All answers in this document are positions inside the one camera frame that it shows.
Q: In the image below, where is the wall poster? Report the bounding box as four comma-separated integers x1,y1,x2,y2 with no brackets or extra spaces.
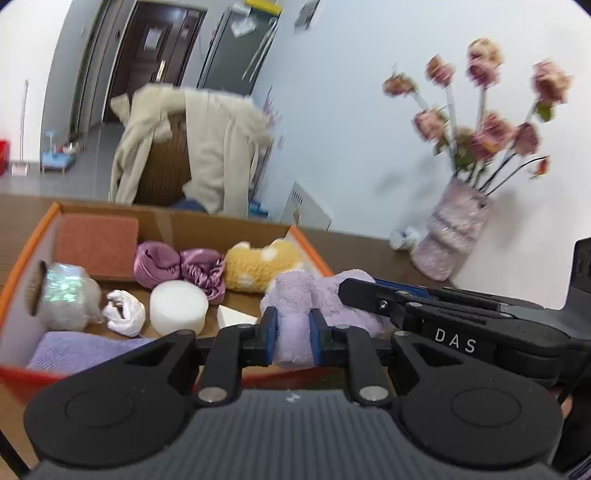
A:
294,0,321,32

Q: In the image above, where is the white round sponge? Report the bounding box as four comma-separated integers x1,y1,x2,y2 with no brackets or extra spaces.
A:
149,280,209,337

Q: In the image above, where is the small white bottle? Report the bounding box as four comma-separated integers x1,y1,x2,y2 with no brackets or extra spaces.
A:
389,226,423,251

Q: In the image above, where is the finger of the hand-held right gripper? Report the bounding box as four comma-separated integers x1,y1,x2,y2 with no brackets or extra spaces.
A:
338,278,416,326
373,278,465,302

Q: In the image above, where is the purple plush towel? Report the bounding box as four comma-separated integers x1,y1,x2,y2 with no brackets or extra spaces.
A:
261,270,386,367

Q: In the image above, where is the white plastic bag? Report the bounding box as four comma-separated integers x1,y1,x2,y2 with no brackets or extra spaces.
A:
102,289,146,337

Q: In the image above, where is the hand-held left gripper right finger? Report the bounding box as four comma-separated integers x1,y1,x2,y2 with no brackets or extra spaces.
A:
310,308,462,408

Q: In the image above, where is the purple satin scrunchie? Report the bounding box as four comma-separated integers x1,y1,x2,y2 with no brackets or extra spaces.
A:
134,240,227,305

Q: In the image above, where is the beige coat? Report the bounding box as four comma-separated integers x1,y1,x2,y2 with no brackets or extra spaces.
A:
109,85,274,217

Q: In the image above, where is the dark brown door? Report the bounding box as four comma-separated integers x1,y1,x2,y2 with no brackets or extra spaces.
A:
111,0,206,88

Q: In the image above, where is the wooden chair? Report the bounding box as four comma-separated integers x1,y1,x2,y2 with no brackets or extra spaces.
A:
134,113,195,206

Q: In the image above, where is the white mop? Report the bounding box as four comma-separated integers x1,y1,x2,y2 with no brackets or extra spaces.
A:
11,79,31,176

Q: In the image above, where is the red-brown sponge block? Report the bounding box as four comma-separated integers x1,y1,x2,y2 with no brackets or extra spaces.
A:
54,213,139,281

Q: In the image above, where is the blue pet feeder stand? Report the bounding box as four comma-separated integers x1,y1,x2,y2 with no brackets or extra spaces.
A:
41,131,86,175

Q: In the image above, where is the pink textured vase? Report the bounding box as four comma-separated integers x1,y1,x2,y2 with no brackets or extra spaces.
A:
411,178,492,282

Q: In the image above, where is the clear plastic bag on refrigerator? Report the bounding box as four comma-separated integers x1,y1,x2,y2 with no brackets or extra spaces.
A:
231,14,259,38

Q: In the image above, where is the dark door frame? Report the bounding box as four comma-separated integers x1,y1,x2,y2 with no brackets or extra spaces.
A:
69,0,125,134

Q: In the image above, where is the lilac cloth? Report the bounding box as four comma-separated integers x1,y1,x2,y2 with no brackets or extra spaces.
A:
27,331,158,374

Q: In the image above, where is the yellow and white plush toy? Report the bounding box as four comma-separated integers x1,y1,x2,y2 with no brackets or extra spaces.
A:
224,239,305,294

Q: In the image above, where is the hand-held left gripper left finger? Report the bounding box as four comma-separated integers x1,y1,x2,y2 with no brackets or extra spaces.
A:
108,308,279,407

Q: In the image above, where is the white triangular sponge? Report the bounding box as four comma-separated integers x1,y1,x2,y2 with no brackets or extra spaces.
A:
217,305,258,329

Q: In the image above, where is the iridescent plastic bag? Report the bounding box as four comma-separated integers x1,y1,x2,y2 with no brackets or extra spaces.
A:
39,262,103,330

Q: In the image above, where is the grey refrigerator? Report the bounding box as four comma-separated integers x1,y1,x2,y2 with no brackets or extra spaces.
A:
198,7,280,97

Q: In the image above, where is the purple wall sticker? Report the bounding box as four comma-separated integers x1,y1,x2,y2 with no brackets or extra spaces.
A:
261,88,282,130

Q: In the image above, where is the cardboard box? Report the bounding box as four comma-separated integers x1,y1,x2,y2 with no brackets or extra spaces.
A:
0,200,335,393

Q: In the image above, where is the brown round pad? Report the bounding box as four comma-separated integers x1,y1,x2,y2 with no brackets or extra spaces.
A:
23,261,49,317

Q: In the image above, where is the dried pink flower bouquet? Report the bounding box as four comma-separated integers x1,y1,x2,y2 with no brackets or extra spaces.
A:
382,38,573,192

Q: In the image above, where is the white flat panel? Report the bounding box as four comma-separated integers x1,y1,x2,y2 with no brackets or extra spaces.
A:
281,182,332,232

